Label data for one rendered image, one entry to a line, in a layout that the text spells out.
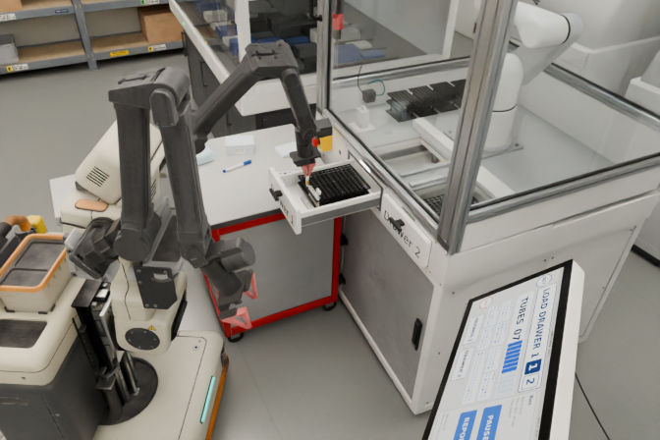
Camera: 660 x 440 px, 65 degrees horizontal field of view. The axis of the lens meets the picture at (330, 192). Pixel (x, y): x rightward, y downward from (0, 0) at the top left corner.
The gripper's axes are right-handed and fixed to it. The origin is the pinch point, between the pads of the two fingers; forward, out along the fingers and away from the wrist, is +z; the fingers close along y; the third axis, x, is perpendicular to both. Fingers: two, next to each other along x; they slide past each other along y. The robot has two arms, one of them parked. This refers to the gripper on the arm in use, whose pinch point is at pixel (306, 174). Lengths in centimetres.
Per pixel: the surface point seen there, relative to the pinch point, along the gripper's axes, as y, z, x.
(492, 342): 15, -9, -93
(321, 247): 7, 49, 12
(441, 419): -3, -4, -102
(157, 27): -34, 60, 379
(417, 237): 24.4, 6.0, -40.0
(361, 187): 18.6, 6.5, -7.0
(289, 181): -4.6, 8.2, 10.0
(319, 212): -0.4, 7.4, -13.7
